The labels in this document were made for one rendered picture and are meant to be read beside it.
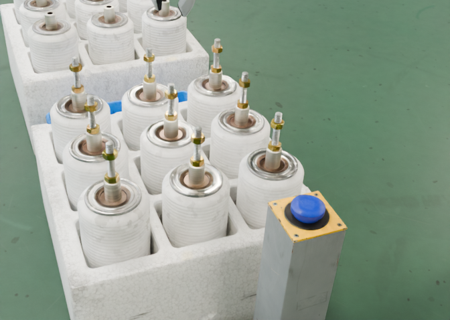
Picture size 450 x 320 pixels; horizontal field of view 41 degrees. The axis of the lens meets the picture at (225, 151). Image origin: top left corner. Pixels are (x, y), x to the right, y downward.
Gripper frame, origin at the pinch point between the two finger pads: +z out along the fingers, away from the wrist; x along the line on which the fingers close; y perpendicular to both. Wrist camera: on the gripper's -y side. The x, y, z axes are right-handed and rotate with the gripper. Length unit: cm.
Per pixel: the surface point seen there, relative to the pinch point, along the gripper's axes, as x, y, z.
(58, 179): 14.2, -9.8, 28.3
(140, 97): 9.7, 7.6, 21.3
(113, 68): 26.3, 24.4, 28.4
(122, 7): 40, 50, 28
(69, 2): 50, 42, 26
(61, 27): 36.8, 22.6, 21.0
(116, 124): 14.6, 7.4, 28.3
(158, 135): 1.4, -0.9, 21.0
